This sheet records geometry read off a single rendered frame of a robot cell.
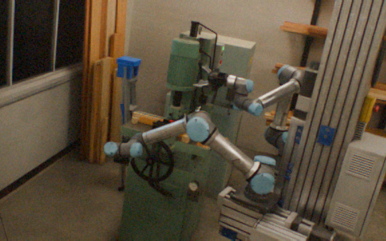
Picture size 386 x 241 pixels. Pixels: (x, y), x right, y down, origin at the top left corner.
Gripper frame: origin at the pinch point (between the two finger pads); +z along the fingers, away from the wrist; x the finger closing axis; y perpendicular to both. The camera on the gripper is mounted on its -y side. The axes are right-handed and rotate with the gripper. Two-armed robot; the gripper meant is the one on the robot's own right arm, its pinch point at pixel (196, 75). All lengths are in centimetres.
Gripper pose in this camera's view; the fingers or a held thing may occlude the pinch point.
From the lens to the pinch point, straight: 269.1
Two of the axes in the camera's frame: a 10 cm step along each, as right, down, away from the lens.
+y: -0.7, -5.3, -8.4
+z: -9.4, -2.4, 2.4
